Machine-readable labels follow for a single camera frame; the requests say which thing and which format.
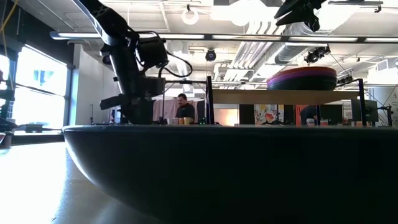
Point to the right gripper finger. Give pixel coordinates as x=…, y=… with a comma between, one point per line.
x=295, y=18
x=295, y=7

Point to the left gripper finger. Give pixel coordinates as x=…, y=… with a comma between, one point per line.
x=140, y=115

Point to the purple plastic plate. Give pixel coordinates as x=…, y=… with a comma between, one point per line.
x=301, y=77

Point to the black plastic plate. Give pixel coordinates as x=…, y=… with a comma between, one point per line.
x=303, y=86

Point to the large dark foreground bowl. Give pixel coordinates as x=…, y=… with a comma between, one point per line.
x=233, y=174

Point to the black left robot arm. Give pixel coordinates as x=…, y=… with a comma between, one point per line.
x=109, y=21

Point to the wooden shelf black legs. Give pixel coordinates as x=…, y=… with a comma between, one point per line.
x=248, y=97

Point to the pale pink curtain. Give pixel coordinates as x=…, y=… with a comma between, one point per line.
x=168, y=109

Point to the striped can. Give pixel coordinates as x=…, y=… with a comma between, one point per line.
x=176, y=121

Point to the orange can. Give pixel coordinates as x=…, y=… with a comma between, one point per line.
x=182, y=121

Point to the black ceiling spotlight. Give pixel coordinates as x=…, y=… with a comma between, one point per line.
x=346, y=79
x=317, y=55
x=105, y=59
x=210, y=56

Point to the person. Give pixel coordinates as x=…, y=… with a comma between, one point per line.
x=186, y=112
x=308, y=113

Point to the yellow cup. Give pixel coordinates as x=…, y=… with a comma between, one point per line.
x=187, y=121

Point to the long LED light bar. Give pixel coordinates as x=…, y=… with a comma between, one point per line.
x=248, y=37

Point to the orange banner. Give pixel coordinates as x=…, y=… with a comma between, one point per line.
x=297, y=116

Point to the black computer monitor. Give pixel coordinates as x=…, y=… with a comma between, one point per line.
x=331, y=112
x=371, y=110

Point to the black upright panel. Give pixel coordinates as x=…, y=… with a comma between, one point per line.
x=246, y=115

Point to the large bright window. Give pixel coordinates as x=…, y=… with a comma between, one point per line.
x=40, y=93

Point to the floral pattern banner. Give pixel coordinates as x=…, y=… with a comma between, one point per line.
x=265, y=116

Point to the small grey box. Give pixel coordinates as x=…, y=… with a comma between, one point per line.
x=34, y=128

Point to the black tripod stand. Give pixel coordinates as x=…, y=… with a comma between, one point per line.
x=389, y=116

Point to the black equipment silhouette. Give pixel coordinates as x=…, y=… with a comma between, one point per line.
x=6, y=95

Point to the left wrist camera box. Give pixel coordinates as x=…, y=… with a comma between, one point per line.
x=152, y=53

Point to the black metal frame stand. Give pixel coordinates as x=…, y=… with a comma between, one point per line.
x=186, y=81

